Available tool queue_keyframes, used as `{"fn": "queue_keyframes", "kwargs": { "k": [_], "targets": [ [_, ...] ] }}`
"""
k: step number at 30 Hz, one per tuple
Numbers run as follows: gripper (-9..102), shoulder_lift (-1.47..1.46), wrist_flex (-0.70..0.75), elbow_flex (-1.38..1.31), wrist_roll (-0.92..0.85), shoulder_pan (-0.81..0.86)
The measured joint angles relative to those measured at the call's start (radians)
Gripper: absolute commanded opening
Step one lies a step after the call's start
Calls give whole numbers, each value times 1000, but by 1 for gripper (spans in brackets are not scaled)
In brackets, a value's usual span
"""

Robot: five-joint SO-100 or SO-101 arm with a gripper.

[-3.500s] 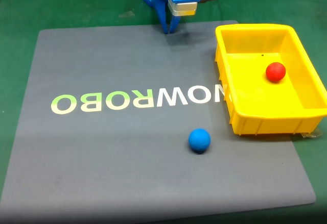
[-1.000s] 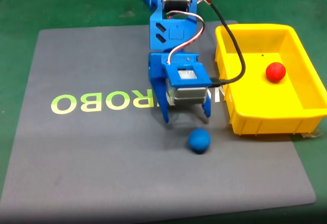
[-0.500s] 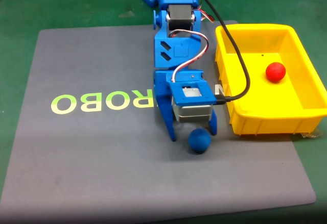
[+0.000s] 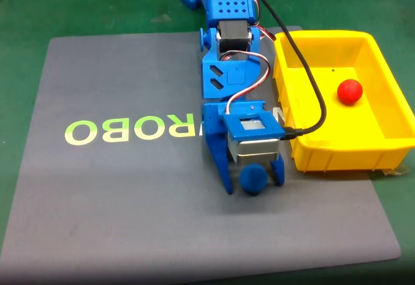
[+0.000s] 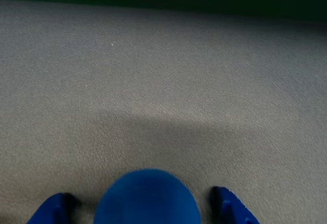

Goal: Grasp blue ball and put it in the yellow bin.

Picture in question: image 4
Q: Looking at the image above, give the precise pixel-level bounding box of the yellow plastic bin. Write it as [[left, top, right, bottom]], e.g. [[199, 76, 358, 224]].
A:
[[272, 30, 415, 173]]

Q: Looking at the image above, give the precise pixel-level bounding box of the clear plastic wrapper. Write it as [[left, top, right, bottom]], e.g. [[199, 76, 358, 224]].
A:
[[381, 164, 411, 178]]

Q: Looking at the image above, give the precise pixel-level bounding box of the black camera cable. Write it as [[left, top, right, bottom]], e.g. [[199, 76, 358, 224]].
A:
[[248, 0, 327, 141]]

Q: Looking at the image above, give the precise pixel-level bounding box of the grey mat with lettering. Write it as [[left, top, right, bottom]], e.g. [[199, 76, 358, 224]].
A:
[[0, 25, 403, 282]]

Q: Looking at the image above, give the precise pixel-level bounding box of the blue ball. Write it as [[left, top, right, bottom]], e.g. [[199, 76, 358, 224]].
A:
[[239, 163, 269, 197]]

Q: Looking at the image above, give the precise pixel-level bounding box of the green table cloth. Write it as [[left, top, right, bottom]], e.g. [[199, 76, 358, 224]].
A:
[[0, 0, 415, 285]]

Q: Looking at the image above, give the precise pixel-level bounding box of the white red servo wire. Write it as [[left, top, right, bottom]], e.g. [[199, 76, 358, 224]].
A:
[[219, 0, 277, 116]]

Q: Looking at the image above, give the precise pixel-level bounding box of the red ball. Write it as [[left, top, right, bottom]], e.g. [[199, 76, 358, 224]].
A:
[[337, 79, 364, 105]]

